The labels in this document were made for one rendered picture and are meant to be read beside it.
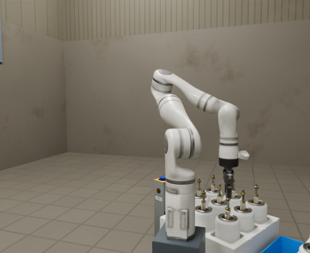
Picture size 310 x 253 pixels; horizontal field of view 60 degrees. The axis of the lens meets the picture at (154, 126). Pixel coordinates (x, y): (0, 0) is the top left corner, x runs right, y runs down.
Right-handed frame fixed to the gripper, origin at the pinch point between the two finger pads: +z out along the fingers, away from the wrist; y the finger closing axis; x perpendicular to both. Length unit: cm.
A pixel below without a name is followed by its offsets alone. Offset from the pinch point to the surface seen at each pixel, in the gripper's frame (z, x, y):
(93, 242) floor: 35, -65, -17
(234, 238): 16.7, 2.2, 4.1
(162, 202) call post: 14.7, -30.4, -23.7
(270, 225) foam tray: 17.9, 18.8, -12.7
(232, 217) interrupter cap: 10.2, 2.0, -0.2
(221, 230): 13.7, -2.5, 4.1
